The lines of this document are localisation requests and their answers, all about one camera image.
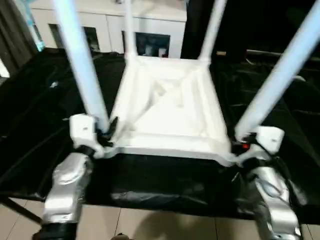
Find black metal stand leg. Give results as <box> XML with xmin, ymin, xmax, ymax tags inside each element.
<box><xmin>4</xmin><ymin>195</ymin><xmax>44</xmax><ymax>225</ymax></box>

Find blue white patterned strip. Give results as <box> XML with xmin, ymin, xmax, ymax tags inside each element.
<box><xmin>26</xmin><ymin>14</ymin><xmax>46</xmax><ymax>53</ymax></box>

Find white glass door cabinet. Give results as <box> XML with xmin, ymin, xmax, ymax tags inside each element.
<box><xmin>29</xmin><ymin>0</ymin><xmax>189</xmax><ymax>60</ymax></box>

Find black mat cloth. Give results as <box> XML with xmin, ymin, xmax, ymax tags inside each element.
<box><xmin>0</xmin><ymin>46</ymin><xmax>320</xmax><ymax>221</ymax></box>

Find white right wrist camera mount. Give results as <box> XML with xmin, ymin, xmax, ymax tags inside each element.
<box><xmin>239</xmin><ymin>125</ymin><xmax>286</xmax><ymax>169</ymax></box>

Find grey brown curtain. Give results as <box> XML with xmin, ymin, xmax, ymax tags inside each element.
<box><xmin>0</xmin><ymin>0</ymin><xmax>39</xmax><ymax>76</ymax></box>

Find white plastic table top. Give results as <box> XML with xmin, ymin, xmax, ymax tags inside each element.
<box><xmin>103</xmin><ymin>53</ymin><xmax>243</xmax><ymax>168</ymax></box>

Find grey metal rail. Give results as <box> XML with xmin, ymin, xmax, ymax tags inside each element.
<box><xmin>245</xmin><ymin>49</ymin><xmax>276</xmax><ymax>58</ymax></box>

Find black fabric backdrop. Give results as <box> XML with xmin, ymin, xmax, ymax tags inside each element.
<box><xmin>180</xmin><ymin>0</ymin><xmax>320</xmax><ymax>64</ymax></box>

